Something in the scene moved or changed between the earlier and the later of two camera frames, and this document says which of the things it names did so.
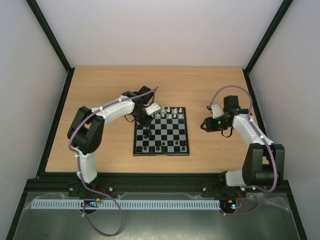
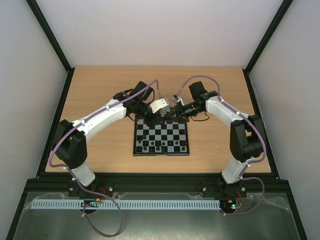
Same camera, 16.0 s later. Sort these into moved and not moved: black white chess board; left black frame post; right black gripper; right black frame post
Moved: right black gripper
Not moved: black white chess board; left black frame post; right black frame post
